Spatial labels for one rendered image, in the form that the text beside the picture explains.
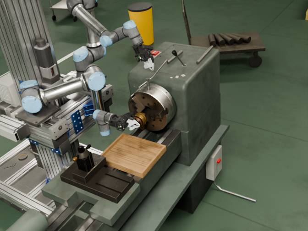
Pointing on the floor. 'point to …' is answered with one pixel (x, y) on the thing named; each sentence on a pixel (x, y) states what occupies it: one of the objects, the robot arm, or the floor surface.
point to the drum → (143, 20)
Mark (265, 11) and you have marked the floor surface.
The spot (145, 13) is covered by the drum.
